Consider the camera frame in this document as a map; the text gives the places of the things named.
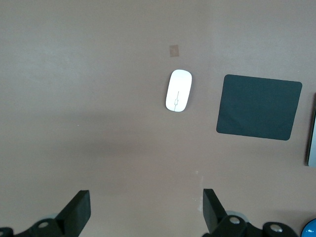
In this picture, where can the black mouse pad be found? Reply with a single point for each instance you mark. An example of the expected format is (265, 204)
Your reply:
(259, 108)

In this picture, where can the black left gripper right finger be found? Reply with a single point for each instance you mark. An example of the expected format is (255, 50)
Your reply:
(214, 214)

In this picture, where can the brown tape patch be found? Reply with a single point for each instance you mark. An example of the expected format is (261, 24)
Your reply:
(174, 51)

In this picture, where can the blue desk lamp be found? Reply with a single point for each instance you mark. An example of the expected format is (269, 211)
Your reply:
(310, 230)

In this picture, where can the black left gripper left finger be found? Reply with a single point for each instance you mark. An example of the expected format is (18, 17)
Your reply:
(71, 217)

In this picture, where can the silver laptop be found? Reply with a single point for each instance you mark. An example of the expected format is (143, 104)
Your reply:
(313, 138)

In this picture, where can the white computer mouse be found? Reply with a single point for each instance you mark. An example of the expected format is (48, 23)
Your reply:
(179, 86)

